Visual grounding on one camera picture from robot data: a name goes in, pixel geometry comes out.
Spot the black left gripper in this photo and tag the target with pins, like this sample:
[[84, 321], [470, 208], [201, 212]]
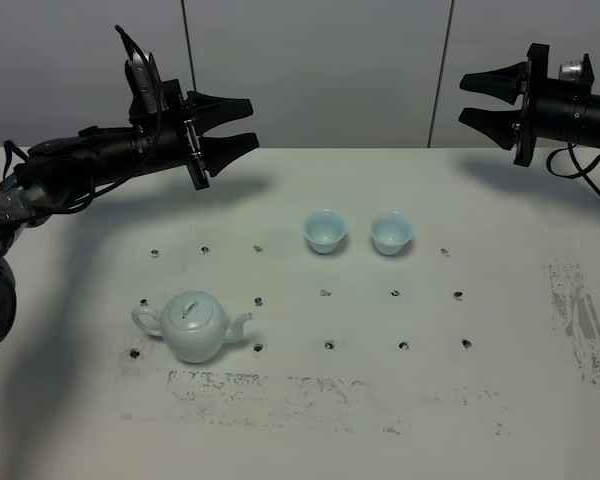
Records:
[[186, 116]]

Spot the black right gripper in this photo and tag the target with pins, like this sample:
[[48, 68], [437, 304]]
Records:
[[552, 109]]

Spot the pale blue porcelain teapot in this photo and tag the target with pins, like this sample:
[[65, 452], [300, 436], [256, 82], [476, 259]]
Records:
[[193, 325]]

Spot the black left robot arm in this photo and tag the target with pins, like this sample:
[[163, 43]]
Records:
[[64, 176]]

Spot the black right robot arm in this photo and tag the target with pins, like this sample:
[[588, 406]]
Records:
[[592, 117]]

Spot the left pale blue teacup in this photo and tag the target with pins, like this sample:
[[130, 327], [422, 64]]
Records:
[[324, 230]]

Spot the pale blue teacup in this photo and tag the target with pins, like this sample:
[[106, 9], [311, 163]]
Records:
[[324, 230], [392, 234]]

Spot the right pale blue teacup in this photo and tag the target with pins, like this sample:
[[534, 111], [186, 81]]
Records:
[[392, 234]]

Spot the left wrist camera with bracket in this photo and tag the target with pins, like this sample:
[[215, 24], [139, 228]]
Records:
[[142, 82]]

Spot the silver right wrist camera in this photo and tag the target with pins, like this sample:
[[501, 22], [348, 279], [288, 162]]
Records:
[[577, 71]]

